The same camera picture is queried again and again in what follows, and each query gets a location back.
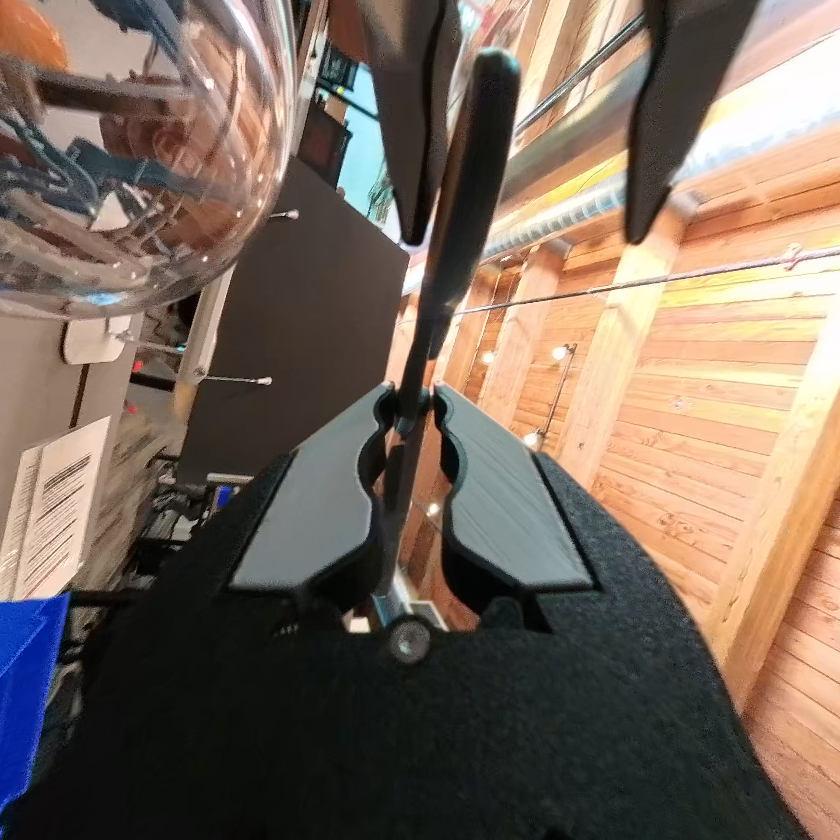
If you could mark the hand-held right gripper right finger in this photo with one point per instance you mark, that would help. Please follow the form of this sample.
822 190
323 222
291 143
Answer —
512 518

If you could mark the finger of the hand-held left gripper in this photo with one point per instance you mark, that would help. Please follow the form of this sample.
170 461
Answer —
682 85
413 98

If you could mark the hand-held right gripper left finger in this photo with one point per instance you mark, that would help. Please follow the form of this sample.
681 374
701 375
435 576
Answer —
308 518

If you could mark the clear plastic maze ball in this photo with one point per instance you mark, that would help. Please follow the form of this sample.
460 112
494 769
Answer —
131 164

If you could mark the black partition panel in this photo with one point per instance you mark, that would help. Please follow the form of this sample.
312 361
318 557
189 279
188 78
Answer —
315 328

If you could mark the white folding stand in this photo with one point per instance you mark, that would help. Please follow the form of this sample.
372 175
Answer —
207 328

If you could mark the printed instruction sheet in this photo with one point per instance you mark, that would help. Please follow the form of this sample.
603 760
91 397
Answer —
59 512

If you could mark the blue storage bin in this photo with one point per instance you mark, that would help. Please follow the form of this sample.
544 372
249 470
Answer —
29 689

